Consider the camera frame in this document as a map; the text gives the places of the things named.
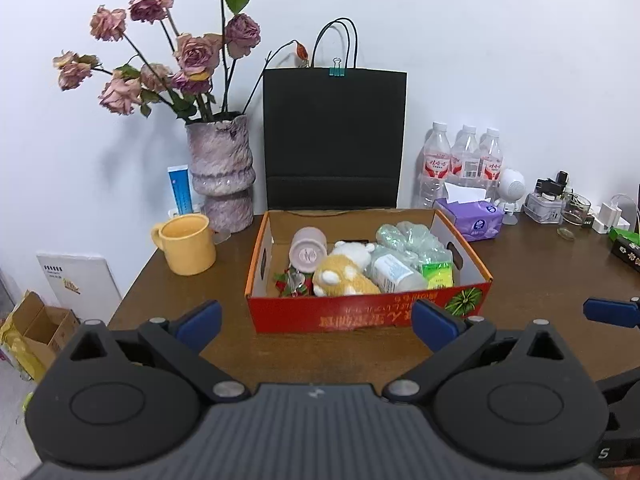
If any white pill bottle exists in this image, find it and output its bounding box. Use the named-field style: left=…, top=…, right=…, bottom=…
left=369, top=254, right=430, bottom=293

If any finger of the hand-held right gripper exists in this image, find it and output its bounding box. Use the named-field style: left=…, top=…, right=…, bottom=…
left=582, top=297, right=640, bottom=330
left=597, top=366, right=640, bottom=431

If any white board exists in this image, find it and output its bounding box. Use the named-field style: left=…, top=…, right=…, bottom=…
left=36, top=251, right=123, bottom=331

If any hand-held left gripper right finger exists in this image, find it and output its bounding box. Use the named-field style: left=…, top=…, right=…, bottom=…
left=382, top=299, right=573, bottom=403

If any dried rosehip stem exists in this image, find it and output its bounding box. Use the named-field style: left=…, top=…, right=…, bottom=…
left=242, top=39, right=312, bottom=116

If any black and green box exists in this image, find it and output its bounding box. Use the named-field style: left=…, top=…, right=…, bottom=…
left=607, top=226, right=640, bottom=274

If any clear acrylic organizer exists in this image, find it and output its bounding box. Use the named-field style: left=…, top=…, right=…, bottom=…
left=522, top=191, right=565, bottom=224

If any white and orange plush toy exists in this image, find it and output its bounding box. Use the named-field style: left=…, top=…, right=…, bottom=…
left=312, top=241, right=383, bottom=298

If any mottled pink ceramic vase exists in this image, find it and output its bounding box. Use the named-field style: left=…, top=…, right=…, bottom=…
left=186, top=112, right=257, bottom=233

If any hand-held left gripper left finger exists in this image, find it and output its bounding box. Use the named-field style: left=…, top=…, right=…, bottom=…
left=62, top=300, right=251, bottom=403

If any blue and white tube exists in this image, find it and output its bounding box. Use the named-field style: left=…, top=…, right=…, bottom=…
left=167, top=165, right=195, bottom=217

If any clear glass cup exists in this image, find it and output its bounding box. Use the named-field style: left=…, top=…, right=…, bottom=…
left=560, top=191, right=592, bottom=226

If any white robot figure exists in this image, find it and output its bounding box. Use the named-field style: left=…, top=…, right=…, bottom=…
left=494, top=168, right=527, bottom=226

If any red cardboard box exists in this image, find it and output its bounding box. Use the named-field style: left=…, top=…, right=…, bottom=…
left=244, top=207, right=493, bottom=335

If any white charger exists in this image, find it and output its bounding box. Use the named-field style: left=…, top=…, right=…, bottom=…
left=592, top=202, right=631, bottom=235

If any clear water bottle red label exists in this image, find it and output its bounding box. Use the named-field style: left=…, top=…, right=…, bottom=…
left=450, top=124, right=480, bottom=191
left=477, top=127, right=503, bottom=201
left=417, top=121, right=452, bottom=209

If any dried pink rose bouquet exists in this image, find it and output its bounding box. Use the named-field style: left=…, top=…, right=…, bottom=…
left=52, top=0, right=262, bottom=123

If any small green box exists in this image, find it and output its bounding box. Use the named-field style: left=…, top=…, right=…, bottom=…
left=421, top=260, right=455, bottom=291

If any open cardboard box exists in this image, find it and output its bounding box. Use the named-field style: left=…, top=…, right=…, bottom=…
left=0, top=290, right=81, bottom=383

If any purple tissue pack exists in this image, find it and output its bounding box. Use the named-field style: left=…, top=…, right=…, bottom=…
left=432, top=182, right=505, bottom=242

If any pink cup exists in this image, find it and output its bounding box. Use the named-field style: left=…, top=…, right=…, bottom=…
left=289, top=226, right=328, bottom=278

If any red and green wrapper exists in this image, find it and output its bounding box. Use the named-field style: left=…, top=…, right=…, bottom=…
left=272, top=267, right=315, bottom=298

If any black paper bag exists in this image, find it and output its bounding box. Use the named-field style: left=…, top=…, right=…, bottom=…
left=262, top=17, right=408, bottom=211

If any yellow mug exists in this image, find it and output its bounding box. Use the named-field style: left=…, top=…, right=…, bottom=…
left=151, top=212, right=217, bottom=277

